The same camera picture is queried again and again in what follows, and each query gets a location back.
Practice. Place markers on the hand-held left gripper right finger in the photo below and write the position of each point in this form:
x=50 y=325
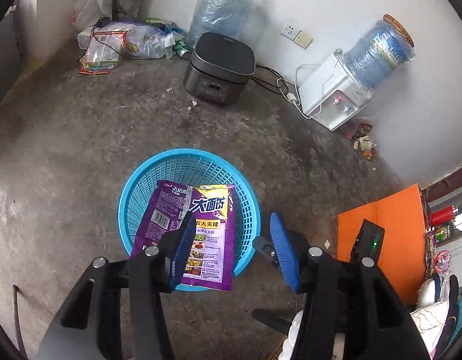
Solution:
x=285 y=249

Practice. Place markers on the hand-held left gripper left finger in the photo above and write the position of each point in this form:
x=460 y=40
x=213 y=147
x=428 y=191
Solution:
x=182 y=255

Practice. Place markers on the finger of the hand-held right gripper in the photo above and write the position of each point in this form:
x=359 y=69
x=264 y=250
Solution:
x=262 y=246
x=270 y=318

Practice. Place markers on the purple snack packet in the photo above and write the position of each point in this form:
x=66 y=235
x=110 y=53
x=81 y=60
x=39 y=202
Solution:
x=212 y=240

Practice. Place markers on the blue plastic basket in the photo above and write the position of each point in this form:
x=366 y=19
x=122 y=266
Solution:
x=140 y=180

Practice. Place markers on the orange mat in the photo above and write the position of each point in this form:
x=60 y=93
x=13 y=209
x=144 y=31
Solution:
x=384 y=232

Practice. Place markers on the colourful printed packets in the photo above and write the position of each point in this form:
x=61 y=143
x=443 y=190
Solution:
x=439 y=258

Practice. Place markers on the red cylinder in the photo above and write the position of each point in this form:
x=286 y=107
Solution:
x=442 y=216

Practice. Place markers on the pile of small wrappers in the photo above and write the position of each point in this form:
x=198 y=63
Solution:
x=362 y=138

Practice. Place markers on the white water dispenser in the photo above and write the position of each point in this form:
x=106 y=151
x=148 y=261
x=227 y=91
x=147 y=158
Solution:
x=328 y=93

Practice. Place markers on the white power plug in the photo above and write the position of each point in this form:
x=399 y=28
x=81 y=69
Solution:
x=292 y=96

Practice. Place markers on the thin metal rod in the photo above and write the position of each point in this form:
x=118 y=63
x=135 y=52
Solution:
x=17 y=315

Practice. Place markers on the blue water bottle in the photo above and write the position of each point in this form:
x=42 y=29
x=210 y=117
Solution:
x=381 y=52

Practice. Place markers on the black rice cooker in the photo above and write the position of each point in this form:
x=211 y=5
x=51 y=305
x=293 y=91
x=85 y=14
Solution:
x=223 y=60

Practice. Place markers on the green drink can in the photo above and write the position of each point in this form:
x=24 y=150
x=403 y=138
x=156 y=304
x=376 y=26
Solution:
x=182 y=50

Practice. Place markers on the red printed packet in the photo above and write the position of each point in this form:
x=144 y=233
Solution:
x=101 y=54

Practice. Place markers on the clear plastic bag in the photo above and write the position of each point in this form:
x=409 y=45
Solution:
x=148 y=41

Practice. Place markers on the small white box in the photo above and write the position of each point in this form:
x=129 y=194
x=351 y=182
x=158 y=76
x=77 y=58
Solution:
x=86 y=39

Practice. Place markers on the empty clear water jug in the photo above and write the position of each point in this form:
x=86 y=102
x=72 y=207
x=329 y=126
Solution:
x=223 y=11

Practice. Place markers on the white plastic bag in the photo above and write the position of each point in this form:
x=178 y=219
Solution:
x=90 y=9

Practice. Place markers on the white wall socket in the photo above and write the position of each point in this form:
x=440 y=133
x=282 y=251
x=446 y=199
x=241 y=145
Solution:
x=290 y=31

